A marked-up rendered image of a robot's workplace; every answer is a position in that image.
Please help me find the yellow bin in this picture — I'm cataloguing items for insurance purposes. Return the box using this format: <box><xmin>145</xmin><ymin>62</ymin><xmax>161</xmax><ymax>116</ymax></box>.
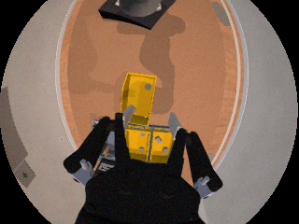
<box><xmin>121</xmin><ymin>72</ymin><xmax>157</xmax><ymax>126</ymax></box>
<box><xmin>149</xmin><ymin>128</ymin><xmax>175</xmax><ymax>163</ymax></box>
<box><xmin>125</xmin><ymin>125</ymin><xmax>150</xmax><ymax>162</ymax></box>

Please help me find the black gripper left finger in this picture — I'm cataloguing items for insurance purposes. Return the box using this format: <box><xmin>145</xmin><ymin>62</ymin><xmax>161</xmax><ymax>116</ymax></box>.
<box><xmin>64</xmin><ymin>105</ymin><xmax>138</xmax><ymax>195</ymax></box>

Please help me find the dark grey metal shelf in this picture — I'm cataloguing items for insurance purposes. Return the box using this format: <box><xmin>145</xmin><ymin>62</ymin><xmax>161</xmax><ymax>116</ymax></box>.
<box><xmin>92</xmin><ymin>119</ymin><xmax>170</xmax><ymax>163</ymax></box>

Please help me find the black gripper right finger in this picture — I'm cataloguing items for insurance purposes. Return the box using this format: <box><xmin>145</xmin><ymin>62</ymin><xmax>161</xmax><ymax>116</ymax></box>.
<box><xmin>158</xmin><ymin>112</ymin><xmax>223</xmax><ymax>199</ymax></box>

